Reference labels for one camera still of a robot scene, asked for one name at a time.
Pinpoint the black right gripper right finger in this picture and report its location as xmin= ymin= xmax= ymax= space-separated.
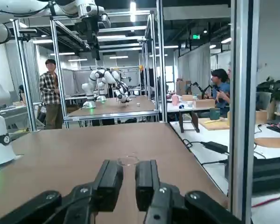
xmin=134 ymin=160 xmax=242 ymax=224

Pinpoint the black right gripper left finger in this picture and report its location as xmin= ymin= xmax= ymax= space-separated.
xmin=0 ymin=160 xmax=124 ymax=224

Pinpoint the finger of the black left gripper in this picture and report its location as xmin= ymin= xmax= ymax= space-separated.
xmin=90 ymin=45 xmax=101 ymax=61

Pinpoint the glass test tube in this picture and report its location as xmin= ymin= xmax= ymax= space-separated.
xmin=116 ymin=155 xmax=140 ymax=167

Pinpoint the standing person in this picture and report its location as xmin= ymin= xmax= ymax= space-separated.
xmin=39 ymin=58 xmax=63 ymax=130

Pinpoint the brown background table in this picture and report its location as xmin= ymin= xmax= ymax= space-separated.
xmin=64 ymin=95 xmax=159 ymax=122

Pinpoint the white side bench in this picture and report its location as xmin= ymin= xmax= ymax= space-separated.
xmin=169 ymin=121 xmax=280 ymax=224

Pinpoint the black power adapter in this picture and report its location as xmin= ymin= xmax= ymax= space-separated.
xmin=200 ymin=140 xmax=230 ymax=154

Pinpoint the wooden board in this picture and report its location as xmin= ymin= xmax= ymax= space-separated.
xmin=197 ymin=117 xmax=231 ymax=131

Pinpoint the green cup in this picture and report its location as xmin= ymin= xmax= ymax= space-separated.
xmin=209 ymin=107 xmax=222 ymax=121

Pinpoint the cardboard box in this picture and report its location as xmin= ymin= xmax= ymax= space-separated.
xmin=192 ymin=99 xmax=216 ymax=109

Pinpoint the seated person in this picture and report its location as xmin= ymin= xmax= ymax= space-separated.
xmin=211 ymin=68 xmax=231 ymax=110

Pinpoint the long black case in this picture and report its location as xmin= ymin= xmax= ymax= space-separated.
xmin=252 ymin=156 xmax=280 ymax=194

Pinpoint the aluminium cell frame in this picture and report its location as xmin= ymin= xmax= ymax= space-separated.
xmin=13 ymin=10 xmax=160 ymax=133

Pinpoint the slim aluminium frame post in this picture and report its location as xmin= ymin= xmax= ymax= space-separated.
xmin=155 ymin=0 xmax=169 ymax=123

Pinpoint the thick aluminium frame post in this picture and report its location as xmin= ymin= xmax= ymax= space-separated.
xmin=228 ymin=0 xmax=259 ymax=224

